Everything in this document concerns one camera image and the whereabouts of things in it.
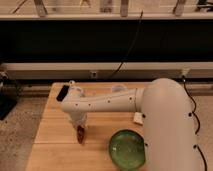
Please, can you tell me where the clear plastic bottle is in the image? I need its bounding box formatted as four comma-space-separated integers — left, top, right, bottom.
68, 80, 84, 95

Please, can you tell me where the black hanging cable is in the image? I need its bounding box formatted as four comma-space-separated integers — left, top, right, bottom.
103, 10, 145, 81

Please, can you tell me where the black rectangular object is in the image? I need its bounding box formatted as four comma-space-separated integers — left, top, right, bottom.
56, 85, 69, 102

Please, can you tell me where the white rectangular sponge block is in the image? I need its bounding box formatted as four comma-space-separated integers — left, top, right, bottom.
133, 112, 143, 125

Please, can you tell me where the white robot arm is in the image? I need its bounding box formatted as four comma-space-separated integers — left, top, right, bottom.
61, 78, 198, 171

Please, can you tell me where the red chili pepper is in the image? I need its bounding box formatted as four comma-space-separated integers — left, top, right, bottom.
77, 126, 85, 144

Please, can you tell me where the white wall outlet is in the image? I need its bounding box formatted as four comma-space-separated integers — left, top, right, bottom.
91, 71, 98, 78

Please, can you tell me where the clear plastic cup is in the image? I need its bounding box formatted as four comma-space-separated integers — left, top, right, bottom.
111, 85, 126, 93

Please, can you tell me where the dark equipment at left edge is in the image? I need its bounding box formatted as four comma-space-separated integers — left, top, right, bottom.
0, 71, 22, 121

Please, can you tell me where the green ceramic bowl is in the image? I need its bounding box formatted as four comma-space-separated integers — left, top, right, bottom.
108, 129, 146, 171

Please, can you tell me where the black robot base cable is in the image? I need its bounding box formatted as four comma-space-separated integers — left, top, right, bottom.
181, 76, 209, 171

